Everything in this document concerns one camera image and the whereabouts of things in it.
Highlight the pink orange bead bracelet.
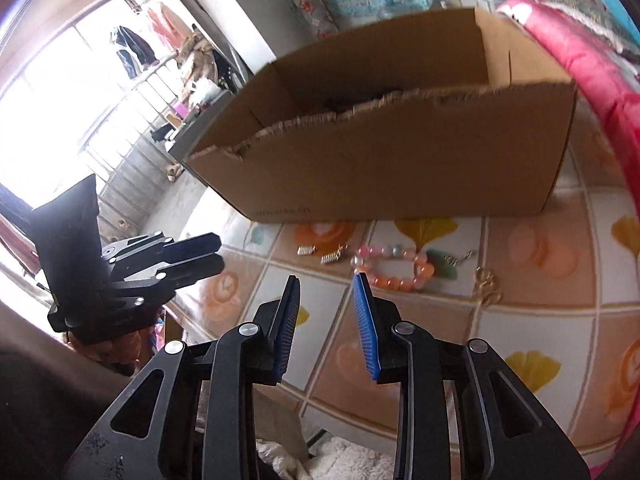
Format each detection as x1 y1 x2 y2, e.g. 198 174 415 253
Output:
350 245 434 294

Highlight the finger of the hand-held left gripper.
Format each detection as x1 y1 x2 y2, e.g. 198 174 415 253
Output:
114 253 225 312
102 231 223 267

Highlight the pink floral blanket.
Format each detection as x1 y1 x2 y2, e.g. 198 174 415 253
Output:
495 0 640 480

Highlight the green pendant with chain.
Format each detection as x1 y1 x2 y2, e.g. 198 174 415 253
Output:
425 249 477 282

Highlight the hanging pink garment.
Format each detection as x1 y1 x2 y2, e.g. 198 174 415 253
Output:
145 2 189 52

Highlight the brown cardboard box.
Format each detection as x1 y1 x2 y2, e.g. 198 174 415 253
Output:
184 6 579 224

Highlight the person's cream fuzzy sweater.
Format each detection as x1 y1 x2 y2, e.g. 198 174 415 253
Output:
255 435 401 480

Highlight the grey cabinet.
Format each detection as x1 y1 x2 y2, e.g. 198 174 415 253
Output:
167 92 236 161

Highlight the hanging dark jacket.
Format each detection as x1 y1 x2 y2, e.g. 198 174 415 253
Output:
111 26 159 79

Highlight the gold chain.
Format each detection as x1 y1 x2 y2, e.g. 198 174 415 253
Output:
474 267 502 307

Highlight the checked leaf print bed sheet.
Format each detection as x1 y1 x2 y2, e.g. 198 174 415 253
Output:
170 105 640 468

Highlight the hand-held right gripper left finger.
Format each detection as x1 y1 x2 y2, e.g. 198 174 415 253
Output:
62 275 303 480

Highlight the pile of clothes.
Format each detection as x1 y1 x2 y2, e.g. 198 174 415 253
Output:
177 32 222 107

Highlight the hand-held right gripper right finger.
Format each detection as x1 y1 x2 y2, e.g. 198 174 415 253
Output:
352 271 592 480

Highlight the patterned folded mat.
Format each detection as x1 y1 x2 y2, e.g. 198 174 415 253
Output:
292 0 342 41

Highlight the metal window railing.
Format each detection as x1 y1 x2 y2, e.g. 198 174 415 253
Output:
80 55 211 242

